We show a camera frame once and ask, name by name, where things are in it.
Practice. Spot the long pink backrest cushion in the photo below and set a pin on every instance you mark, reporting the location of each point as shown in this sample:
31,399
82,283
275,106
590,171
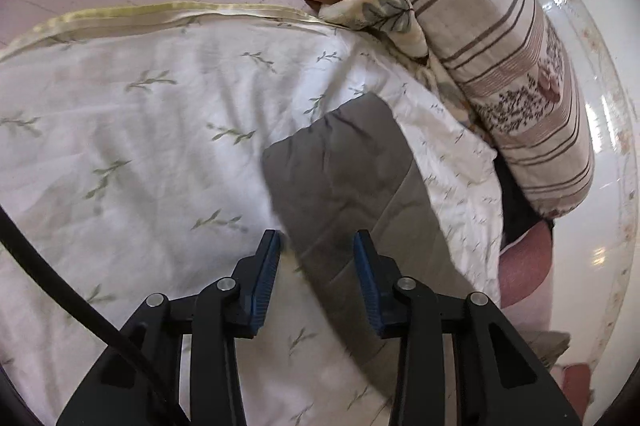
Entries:
525,266

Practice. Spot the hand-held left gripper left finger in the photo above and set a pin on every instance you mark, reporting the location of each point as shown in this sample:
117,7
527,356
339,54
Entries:
264,281

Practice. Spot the striped floral pillow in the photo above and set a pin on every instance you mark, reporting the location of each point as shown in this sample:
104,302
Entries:
475,5

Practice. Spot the grey cloth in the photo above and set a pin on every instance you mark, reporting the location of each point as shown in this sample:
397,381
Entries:
550,343

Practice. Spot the white leaf-print bed sheet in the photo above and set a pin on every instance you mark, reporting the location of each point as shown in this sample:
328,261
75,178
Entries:
150,130

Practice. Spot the cream leaf-print blanket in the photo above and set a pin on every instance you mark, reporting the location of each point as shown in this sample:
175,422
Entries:
380,8

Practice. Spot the red-brown cushion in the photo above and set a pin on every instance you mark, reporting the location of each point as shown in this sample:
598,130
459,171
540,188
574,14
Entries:
577,381

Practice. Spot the grey quilted blanket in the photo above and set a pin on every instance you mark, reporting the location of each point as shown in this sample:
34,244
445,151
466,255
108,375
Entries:
345,176

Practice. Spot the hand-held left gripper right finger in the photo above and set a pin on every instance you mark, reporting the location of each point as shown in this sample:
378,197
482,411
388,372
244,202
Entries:
369,286

